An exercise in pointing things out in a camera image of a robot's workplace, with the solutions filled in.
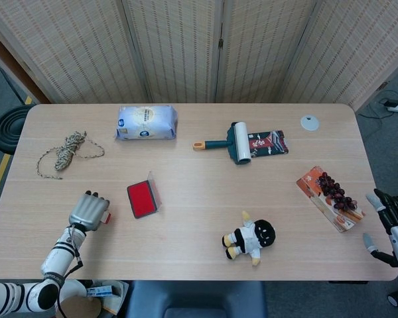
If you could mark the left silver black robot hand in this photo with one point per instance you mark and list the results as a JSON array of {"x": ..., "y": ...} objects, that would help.
[{"x": 89, "y": 212}]

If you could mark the white paper label tag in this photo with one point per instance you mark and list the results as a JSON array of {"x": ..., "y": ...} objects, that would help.
[{"x": 107, "y": 217}]

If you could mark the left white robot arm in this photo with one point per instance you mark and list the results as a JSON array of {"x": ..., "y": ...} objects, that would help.
[{"x": 59, "y": 258}]

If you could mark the red ink pad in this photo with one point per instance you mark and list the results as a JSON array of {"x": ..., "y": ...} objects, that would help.
[{"x": 141, "y": 198}]

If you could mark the white round plate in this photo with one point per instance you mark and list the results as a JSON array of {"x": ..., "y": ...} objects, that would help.
[{"x": 74, "y": 288}]

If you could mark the small blue white box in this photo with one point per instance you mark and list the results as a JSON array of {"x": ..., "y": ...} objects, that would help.
[{"x": 101, "y": 291}]

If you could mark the dark red grape bunch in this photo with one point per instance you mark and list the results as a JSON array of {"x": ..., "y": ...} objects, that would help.
[{"x": 331, "y": 189}]

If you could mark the brown cork round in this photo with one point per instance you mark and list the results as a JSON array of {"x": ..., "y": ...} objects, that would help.
[{"x": 79, "y": 308}]

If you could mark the blue white tissue pack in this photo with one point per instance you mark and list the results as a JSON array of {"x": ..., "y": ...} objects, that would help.
[{"x": 146, "y": 122}]

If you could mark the orange carton box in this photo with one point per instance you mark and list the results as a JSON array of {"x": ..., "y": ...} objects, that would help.
[{"x": 310, "y": 189}]

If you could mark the black round stool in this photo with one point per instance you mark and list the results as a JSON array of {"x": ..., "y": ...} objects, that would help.
[{"x": 6, "y": 129}]

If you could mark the dark blue chair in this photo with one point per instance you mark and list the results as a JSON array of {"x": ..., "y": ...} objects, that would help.
[{"x": 199, "y": 298}]

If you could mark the green lint roller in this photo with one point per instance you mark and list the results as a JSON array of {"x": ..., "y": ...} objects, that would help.
[{"x": 215, "y": 144}]

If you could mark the black white plush doll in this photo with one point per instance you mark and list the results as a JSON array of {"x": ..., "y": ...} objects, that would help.
[{"x": 252, "y": 238}]

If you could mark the brass screen hinge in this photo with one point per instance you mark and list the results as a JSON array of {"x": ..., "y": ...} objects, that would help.
[
  {"x": 221, "y": 43},
  {"x": 382, "y": 86}
]

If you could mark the woven folding screen panel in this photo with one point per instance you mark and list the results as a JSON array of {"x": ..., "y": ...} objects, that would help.
[
  {"x": 351, "y": 49},
  {"x": 175, "y": 49},
  {"x": 69, "y": 49},
  {"x": 258, "y": 49}
]

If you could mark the dark patterned pouch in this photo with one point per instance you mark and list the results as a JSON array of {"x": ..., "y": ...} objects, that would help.
[{"x": 268, "y": 142}]

